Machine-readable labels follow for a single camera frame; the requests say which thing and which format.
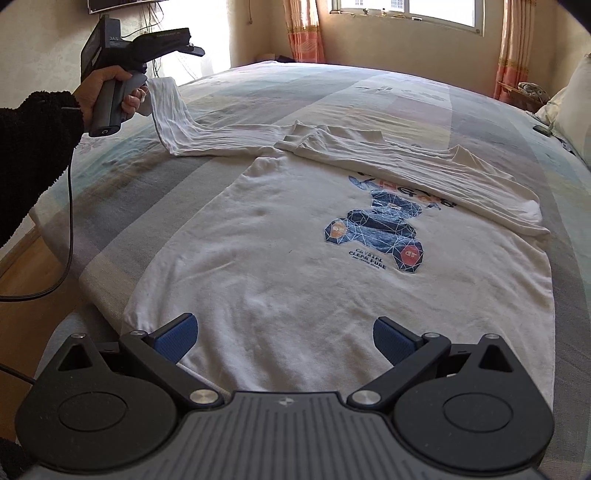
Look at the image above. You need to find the white printed long-sleeve shirt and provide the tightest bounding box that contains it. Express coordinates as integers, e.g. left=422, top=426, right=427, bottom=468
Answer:
left=123, top=79, right=555, bottom=399

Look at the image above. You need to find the black fleece left forearm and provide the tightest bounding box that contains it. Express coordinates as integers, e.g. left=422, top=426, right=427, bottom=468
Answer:
left=1, top=91, right=84, bottom=244

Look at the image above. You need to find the person left hand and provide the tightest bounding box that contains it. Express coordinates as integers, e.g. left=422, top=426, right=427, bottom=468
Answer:
left=73, top=66, right=148, bottom=137

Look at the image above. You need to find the pastel patchwork bed cover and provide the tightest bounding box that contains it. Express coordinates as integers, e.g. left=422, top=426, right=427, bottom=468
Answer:
left=32, top=62, right=590, bottom=479

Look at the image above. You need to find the black phone on bed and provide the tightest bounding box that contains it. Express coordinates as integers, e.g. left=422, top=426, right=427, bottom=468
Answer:
left=533, top=125, right=552, bottom=137

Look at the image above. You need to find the blue beige pillow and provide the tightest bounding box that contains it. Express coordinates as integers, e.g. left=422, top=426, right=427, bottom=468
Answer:
left=554, top=54, right=591, bottom=167

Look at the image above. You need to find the patterned item on nightstand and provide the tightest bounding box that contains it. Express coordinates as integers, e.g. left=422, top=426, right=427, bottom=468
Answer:
left=518, top=81, right=549, bottom=104

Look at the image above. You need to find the orange striped curtain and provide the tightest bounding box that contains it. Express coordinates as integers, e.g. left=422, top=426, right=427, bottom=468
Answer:
left=493, top=0, right=537, bottom=103

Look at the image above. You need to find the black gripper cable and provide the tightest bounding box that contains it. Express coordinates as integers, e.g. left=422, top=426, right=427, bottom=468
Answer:
left=0, top=163, right=76, bottom=386

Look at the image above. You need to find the window with white frame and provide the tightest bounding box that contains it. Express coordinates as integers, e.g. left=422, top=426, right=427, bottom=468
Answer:
left=331, top=0, right=485, bottom=34

